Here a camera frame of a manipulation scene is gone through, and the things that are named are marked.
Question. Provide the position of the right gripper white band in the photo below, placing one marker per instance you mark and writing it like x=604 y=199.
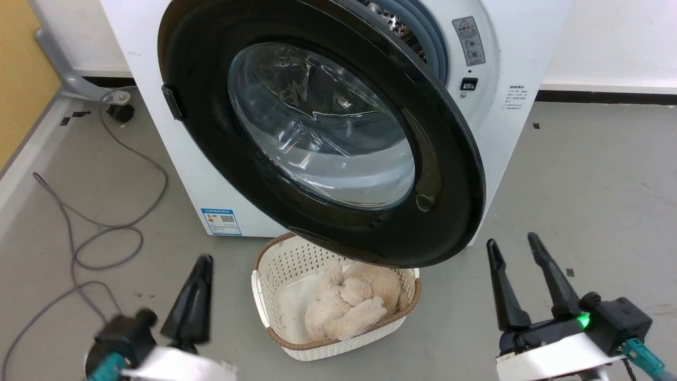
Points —
x=550 y=354

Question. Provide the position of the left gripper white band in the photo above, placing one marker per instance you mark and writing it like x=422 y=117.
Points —
x=180 y=368

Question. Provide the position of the black round glass washer door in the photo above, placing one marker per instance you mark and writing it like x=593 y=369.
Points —
x=211 y=132

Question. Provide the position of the white front-load washing machine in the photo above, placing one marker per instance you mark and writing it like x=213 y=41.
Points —
x=174 y=159

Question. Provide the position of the black door latch hook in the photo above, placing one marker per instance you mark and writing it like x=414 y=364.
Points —
x=172 y=101

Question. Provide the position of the white perforated laundry basket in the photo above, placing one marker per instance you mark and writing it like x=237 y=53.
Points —
x=275 y=275

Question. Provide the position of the blue energy label sticker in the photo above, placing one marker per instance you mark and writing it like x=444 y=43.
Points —
x=221 y=221

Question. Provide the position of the beige plush toy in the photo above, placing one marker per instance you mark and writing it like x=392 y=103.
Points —
x=349 y=307

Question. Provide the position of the black round floor foot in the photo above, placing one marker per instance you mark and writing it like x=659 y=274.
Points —
x=120 y=112

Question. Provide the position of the grey warning sticker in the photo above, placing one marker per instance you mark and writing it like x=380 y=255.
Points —
x=468 y=41

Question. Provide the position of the grey rubber drum gasket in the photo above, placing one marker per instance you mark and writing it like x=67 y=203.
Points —
x=423 y=29

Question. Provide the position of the yellow wooden panel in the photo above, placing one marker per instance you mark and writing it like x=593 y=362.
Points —
x=24 y=74

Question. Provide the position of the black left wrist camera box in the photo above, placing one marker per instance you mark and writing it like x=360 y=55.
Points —
x=127 y=336

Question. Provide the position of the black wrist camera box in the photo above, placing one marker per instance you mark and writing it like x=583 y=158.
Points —
x=127 y=336
x=619 y=320

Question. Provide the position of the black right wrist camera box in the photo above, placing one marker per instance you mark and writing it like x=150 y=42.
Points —
x=619 y=320

